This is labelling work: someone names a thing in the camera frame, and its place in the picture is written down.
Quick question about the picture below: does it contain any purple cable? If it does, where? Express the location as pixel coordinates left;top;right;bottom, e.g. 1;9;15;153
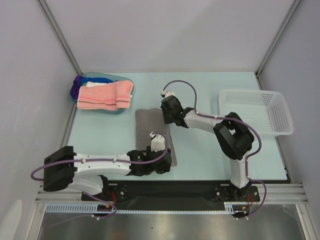
162;79;268;221
30;132;170;227

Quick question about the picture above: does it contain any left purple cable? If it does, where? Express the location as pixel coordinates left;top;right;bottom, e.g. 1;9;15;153
30;132;170;227

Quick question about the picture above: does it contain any blue towel in tray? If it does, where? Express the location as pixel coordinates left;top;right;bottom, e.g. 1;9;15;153
80;76;114;85

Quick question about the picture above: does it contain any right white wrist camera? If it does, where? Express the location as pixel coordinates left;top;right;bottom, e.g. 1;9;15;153
160;90;176;98

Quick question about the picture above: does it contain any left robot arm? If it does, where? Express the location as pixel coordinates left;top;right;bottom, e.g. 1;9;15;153
43;146;172;200

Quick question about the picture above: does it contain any white perforated plastic basket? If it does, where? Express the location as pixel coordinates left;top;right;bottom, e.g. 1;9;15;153
218;89;294;137

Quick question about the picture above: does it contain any white towel in tray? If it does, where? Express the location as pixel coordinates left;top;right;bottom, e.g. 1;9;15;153
85;81;106;88

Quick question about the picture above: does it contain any purple towel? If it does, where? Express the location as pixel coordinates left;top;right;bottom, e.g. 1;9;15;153
69;75;82;103

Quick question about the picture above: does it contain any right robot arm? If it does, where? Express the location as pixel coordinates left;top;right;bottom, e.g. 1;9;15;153
160;95;254;201

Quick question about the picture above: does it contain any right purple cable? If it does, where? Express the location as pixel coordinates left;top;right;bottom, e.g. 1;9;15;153
162;79;268;221

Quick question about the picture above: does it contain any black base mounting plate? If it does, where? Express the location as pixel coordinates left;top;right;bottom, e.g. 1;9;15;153
97;180;261;212

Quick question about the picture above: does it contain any pink striped towel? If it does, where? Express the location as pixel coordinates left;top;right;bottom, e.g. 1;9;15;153
76;80;134;111

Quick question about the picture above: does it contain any grey terry towel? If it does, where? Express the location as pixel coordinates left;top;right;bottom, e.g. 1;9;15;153
135;108;178;167

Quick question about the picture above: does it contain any slotted white cable duct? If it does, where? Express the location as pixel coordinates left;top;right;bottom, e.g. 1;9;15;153
45;203;235;215

